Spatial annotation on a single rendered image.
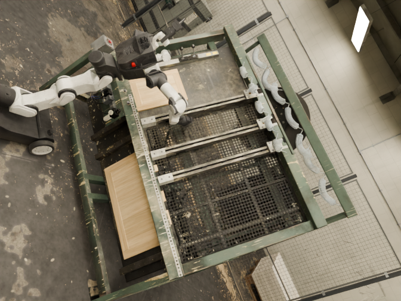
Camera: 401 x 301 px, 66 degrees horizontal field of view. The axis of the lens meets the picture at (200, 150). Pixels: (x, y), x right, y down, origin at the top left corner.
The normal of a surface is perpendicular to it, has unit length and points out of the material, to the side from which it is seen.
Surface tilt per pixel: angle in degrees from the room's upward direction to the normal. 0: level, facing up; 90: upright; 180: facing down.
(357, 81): 90
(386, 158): 90
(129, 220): 90
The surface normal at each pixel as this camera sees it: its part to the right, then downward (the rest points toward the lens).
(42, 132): 0.29, -0.44
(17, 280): 0.85, -0.43
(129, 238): -0.44, -0.20
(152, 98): 0.07, -0.40
